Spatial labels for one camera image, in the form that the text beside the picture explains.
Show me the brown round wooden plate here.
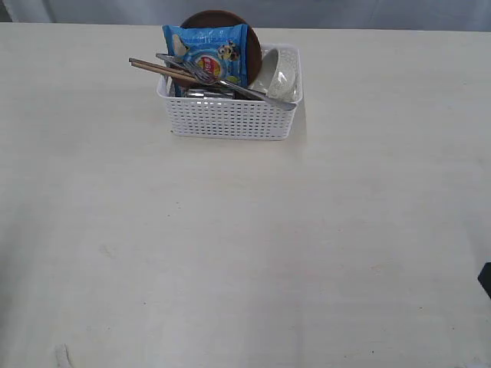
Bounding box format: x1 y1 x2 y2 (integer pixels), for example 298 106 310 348
180 10 262 85

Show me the silver metal knife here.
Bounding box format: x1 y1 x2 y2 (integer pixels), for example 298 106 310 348
156 54 266 101

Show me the blue chips bag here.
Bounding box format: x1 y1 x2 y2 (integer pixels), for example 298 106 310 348
163 24 249 87

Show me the pale green ceramic bowl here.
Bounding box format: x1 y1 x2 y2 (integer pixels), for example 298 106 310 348
249 47 298 102

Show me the stainless steel cup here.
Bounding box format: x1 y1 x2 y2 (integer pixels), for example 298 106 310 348
183 88 235 100

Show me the silver metal fork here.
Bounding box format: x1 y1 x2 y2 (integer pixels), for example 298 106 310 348
177 63 298 111

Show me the white curtain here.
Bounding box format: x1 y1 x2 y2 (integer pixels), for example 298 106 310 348
1 0 490 31

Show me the white plastic perforated basket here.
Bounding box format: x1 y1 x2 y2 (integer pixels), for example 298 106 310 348
156 42 304 141

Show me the wooden chopstick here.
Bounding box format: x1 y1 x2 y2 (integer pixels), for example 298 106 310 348
128 57 213 85
130 62 198 84

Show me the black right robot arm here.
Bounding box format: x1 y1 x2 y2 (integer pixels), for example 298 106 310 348
477 261 491 298

